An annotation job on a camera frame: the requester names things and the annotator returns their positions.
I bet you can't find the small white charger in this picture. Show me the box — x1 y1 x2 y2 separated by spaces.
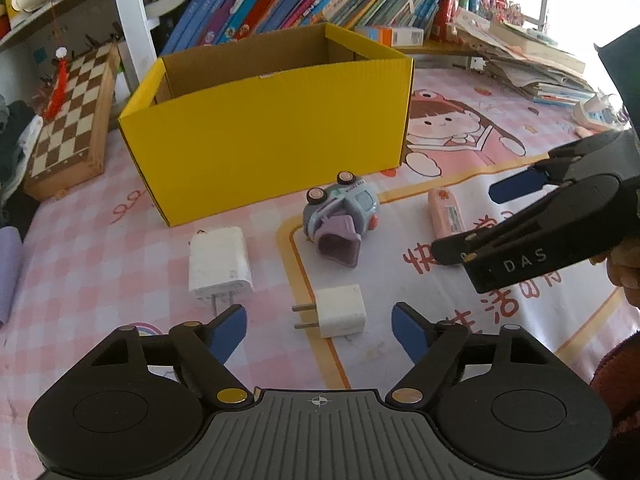
292 284 367 339

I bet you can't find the blue toy truck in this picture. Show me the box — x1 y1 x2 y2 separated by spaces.
303 170 380 268

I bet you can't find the pink small case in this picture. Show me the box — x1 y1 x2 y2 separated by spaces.
427 188 465 238

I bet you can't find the pile of clothes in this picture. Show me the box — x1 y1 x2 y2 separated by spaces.
1 98 43 325

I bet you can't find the white power strip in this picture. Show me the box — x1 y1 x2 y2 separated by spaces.
572 94 626 133

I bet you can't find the row of books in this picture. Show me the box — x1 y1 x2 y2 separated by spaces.
160 0 440 55

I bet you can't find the stack of papers and books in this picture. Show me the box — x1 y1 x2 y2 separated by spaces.
452 9 596 106

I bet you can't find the wooden chess board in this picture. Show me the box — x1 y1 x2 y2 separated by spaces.
24 42 120 202

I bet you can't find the red tassel ornament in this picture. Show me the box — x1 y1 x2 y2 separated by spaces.
42 47 68 122

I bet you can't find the orange white medicine box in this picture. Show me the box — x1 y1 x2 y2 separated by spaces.
355 26 424 48

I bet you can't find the white shelf unit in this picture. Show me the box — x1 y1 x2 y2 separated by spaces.
1 0 548 84

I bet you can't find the pink cartoon table mat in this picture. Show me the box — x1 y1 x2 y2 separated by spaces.
1 70 639 479

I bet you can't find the yellow cardboard box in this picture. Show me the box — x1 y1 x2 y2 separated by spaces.
119 24 414 226

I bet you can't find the large white charger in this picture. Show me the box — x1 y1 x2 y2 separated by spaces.
189 226 254 315

